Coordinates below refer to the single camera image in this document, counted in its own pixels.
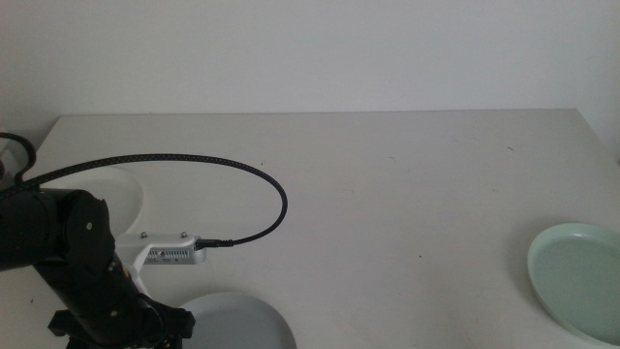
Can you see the white shallow bowl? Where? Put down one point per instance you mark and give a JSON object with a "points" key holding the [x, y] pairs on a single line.
{"points": [[123, 203]]}

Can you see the grey shallow bowl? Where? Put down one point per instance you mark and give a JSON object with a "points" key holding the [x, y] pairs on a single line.
{"points": [[242, 325]]}

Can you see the pale green shallow bowl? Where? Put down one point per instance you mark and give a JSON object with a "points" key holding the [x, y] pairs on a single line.
{"points": [[581, 281]]}

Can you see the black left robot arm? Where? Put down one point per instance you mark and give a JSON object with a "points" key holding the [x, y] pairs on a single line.
{"points": [[29, 228]]}

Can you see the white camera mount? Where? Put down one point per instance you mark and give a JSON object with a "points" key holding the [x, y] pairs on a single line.
{"points": [[133, 244]]}

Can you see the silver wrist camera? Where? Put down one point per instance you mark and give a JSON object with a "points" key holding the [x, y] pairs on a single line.
{"points": [[176, 255]]}

